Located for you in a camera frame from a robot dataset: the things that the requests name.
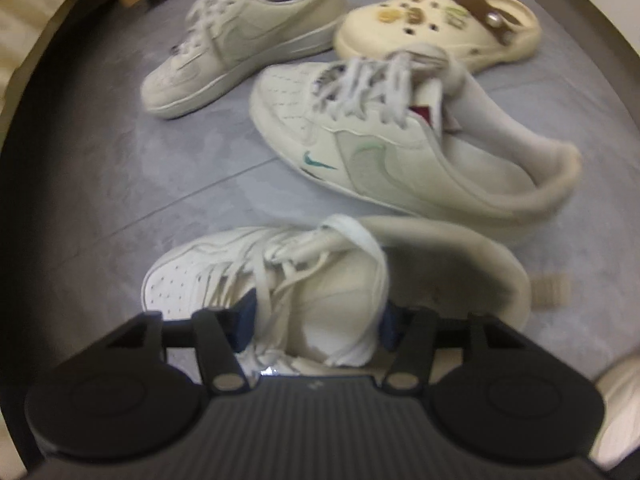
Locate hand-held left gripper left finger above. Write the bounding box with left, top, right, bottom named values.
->
left=107, top=292, right=261, bottom=396

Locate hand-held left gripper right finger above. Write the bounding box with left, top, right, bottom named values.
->
left=380, top=305, right=531, bottom=393

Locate white chunky sneaker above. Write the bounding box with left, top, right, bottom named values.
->
left=597, top=357, right=640, bottom=466
left=141, top=214, right=571, bottom=368

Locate beige sneaker with green logo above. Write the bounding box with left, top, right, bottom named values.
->
left=249, top=45, right=583, bottom=231

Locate beige low-top sneaker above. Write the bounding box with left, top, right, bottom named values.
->
left=140, top=0, right=348, bottom=120

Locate cream clog with charms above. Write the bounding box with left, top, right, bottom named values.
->
left=334, top=0, right=543, bottom=73

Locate cream bed skirt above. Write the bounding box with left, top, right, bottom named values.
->
left=0, top=0, right=101, bottom=76

